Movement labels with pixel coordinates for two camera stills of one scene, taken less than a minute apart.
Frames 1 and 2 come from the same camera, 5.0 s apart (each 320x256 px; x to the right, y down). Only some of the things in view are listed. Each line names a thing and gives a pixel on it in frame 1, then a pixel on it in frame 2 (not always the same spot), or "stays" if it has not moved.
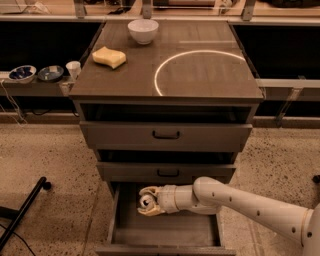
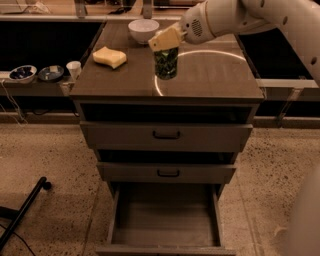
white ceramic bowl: [143, 30] stays
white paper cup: [74, 68] stays
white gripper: [166, 198] → [194, 26]
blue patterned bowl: [22, 74] stays
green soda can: [147, 201] → [166, 63]
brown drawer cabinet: [179, 109] stays
